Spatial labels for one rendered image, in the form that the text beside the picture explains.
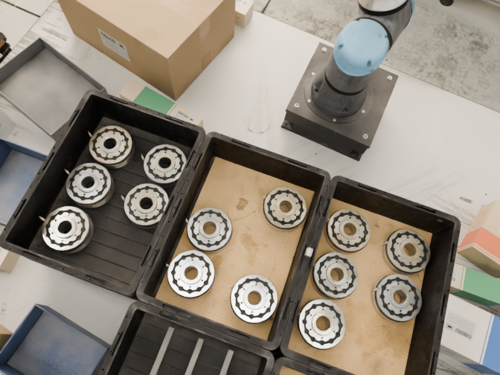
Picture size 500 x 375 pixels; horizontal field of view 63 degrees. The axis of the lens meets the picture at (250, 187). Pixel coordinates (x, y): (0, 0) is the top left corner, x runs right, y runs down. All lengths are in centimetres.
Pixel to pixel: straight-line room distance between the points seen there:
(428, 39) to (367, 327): 190
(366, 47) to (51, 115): 87
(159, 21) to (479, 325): 109
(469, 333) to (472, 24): 200
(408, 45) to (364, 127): 139
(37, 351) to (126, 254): 32
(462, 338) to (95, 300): 88
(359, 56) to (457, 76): 156
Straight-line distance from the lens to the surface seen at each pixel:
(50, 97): 136
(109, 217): 101
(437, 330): 94
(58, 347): 113
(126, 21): 120
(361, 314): 99
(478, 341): 115
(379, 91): 124
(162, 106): 119
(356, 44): 101
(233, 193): 100
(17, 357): 117
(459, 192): 132
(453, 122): 142
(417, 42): 255
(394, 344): 101
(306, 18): 246
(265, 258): 96
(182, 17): 119
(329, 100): 112
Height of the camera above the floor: 177
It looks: 69 degrees down
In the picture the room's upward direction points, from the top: 11 degrees clockwise
